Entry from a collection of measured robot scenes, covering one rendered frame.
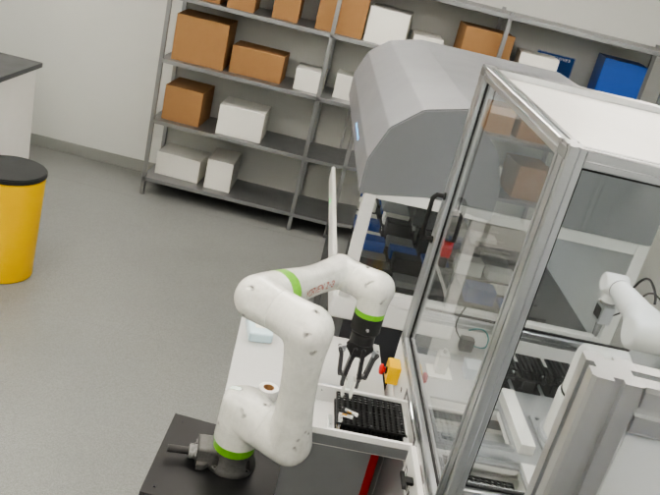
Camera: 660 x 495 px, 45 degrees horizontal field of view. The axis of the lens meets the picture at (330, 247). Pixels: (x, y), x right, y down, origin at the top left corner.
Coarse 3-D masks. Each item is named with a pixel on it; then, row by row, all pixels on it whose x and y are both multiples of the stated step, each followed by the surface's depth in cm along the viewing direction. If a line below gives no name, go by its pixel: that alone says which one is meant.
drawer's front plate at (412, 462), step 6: (414, 450) 236; (408, 456) 238; (414, 456) 234; (408, 462) 237; (414, 462) 231; (408, 468) 235; (414, 468) 228; (408, 474) 234; (414, 474) 226; (414, 480) 224; (420, 480) 224; (408, 486) 231; (414, 486) 223; (420, 486) 221; (408, 492) 229; (414, 492) 222; (420, 492) 219
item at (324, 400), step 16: (320, 384) 264; (320, 400) 266; (384, 400) 266; (400, 400) 266; (320, 416) 257; (320, 432) 242; (336, 432) 242; (352, 432) 243; (352, 448) 244; (368, 448) 244; (384, 448) 244; (400, 448) 244
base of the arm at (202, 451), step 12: (168, 444) 226; (192, 444) 227; (204, 444) 227; (192, 456) 226; (204, 456) 225; (216, 456) 226; (252, 456) 230; (216, 468) 225; (228, 468) 225; (240, 468) 226; (252, 468) 230
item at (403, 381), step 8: (400, 344) 295; (400, 352) 292; (400, 360) 288; (400, 376) 282; (400, 384) 280; (400, 392) 277; (408, 392) 265; (408, 400) 262; (416, 440) 239; (416, 448) 237; (424, 488) 219
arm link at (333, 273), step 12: (312, 264) 225; (324, 264) 227; (336, 264) 230; (348, 264) 234; (300, 276) 211; (312, 276) 217; (324, 276) 223; (336, 276) 228; (348, 276) 232; (312, 288) 216; (324, 288) 223; (336, 288) 231
